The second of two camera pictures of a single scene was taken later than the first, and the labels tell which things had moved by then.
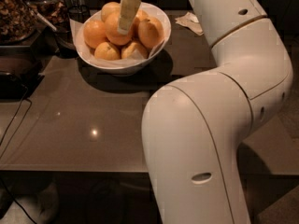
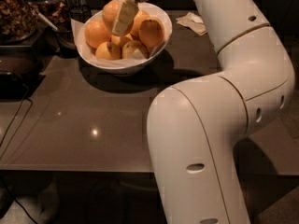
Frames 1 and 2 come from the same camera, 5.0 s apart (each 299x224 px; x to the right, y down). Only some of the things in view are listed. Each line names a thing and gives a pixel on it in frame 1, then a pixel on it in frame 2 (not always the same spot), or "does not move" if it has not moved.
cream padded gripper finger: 129,7 does not move
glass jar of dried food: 19,20 does not move
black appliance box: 21,72 does not move
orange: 111,24 -> 110,11
